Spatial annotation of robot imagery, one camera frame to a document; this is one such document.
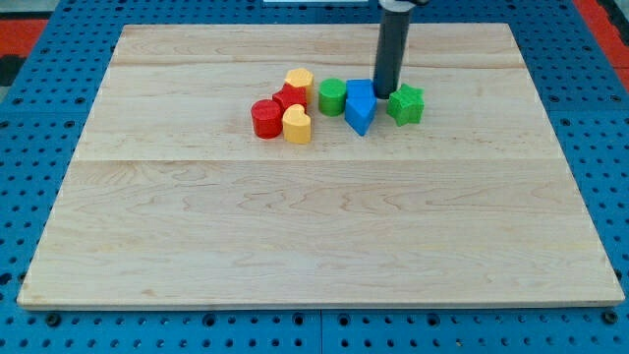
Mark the yellow hexagon block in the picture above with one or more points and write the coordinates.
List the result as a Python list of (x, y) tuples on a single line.
[(301, 78)]

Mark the yellow heart block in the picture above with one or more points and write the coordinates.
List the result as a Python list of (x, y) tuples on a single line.
[(297, 125)]

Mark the red cylinder block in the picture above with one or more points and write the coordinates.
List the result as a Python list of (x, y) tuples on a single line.
[(267, 118)]

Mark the blue triangular prism block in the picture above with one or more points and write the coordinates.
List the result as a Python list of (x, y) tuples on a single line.
[(359, 113)]

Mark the red star block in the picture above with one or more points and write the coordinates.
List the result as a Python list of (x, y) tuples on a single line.
[(289, 95)]

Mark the green cylinder block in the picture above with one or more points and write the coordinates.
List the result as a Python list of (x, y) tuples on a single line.
[(331, 97)]

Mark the blue cube block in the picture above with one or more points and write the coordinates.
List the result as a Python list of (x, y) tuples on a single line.
[(360, 89)]

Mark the green star block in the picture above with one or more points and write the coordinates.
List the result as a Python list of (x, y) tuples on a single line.
[(406, 105)]

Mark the light wooden board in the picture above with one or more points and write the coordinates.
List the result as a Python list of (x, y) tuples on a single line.
[(172, 203)]

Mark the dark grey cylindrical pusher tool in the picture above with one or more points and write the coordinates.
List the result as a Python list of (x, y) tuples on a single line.
[(393, 31)]

